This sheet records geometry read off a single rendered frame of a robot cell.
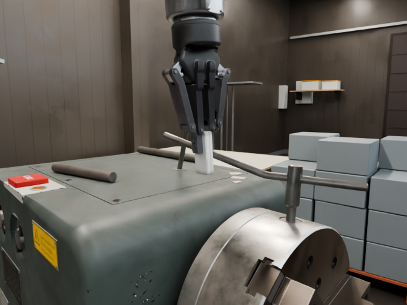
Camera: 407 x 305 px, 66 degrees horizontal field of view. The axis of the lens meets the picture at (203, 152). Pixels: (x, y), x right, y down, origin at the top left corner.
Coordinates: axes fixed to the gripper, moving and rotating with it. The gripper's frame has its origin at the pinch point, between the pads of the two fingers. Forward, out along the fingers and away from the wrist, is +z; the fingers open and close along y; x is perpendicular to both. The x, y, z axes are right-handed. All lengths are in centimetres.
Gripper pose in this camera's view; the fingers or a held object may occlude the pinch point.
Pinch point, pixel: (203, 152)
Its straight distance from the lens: 51.5
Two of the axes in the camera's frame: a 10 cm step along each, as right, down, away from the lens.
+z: 0.6, 9.8, 1.9
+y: 7.2, -1.7, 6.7
